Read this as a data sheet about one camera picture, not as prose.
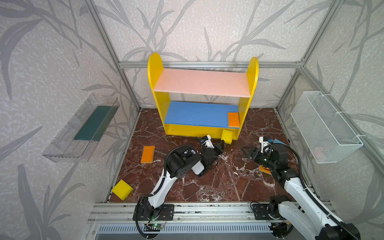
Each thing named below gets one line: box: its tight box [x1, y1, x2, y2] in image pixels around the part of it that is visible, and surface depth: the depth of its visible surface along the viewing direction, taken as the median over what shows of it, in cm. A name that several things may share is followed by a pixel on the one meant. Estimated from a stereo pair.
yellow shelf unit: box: [147, 53, 259, 140], surface depth 93 cm
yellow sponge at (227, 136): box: [221, 129, 233, 145], surface depth 98 cm
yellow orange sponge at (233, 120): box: [228, 112, 240, 128], surface depth 95 cm
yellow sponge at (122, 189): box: [111, 179, 134, 201], surface depth 82 cm
